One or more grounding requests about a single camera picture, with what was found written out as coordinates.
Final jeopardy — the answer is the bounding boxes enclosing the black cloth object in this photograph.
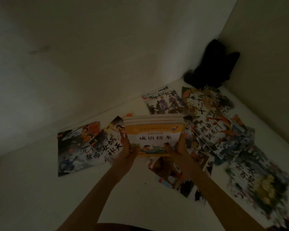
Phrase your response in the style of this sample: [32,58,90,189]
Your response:
[183,38,241,90]

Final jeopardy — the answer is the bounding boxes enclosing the pile of books and magazines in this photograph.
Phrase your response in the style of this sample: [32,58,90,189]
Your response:
[57,85,289,229]

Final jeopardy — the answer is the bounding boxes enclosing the person's left forearm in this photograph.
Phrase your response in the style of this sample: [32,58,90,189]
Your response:
[57,166,130,231]

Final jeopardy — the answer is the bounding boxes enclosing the person's dark clothing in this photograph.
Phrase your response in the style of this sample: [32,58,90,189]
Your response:
[94,223,154,231]

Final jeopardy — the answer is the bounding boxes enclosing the person's left hand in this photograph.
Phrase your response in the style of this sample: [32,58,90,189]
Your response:
[112,133,140,172]

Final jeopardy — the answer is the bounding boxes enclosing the person's right forearm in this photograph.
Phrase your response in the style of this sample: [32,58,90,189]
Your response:
[183,167,265,231]

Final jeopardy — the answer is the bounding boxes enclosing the picture book woman raising bowl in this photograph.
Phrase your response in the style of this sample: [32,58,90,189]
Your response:
[88,115,130,165]

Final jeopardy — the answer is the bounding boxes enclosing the ink-painted sage picture book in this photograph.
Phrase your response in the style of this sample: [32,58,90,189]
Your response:
[225,144,289,228]

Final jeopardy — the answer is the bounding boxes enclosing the orange-bordered picture book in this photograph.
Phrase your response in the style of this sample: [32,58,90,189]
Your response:
[124,115,185,157]

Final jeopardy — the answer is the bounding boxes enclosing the picture book robed men print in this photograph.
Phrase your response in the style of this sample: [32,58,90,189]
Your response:
[141,90,185,115]

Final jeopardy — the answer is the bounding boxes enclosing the person's right hand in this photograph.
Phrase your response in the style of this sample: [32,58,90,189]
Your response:
[163,133,198,178]

